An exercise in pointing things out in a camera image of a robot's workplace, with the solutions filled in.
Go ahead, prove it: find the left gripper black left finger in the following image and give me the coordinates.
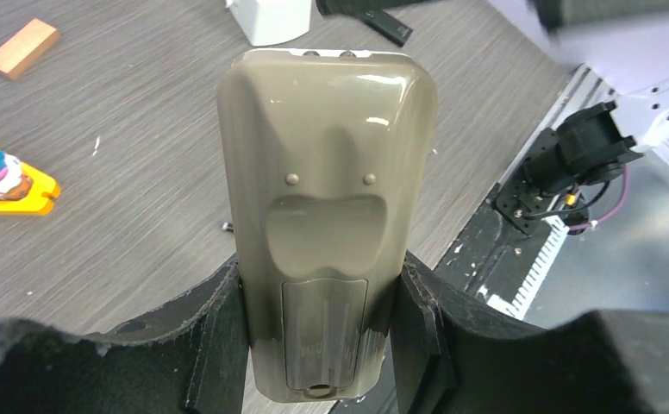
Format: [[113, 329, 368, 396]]
[[0, 258, 248, 413]]

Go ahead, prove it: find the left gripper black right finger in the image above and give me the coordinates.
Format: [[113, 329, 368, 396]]
[[390, 254, 669, 413]]

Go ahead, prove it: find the white printed card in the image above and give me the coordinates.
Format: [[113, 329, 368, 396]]
[[217, 48, 439, 403]]

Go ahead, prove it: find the black remote control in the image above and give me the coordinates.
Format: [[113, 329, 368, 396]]
[[315, 0, 417, 47]]

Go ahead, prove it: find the yellow triangular toy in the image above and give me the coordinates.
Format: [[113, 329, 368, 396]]
[[0, 149, 61, 216]]

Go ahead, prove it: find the white metronome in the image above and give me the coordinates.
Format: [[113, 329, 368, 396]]
[[225, 0, 313, 47]]

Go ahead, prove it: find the orange wooden block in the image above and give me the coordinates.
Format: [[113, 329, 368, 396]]
[[0, 18, 59, 80]]

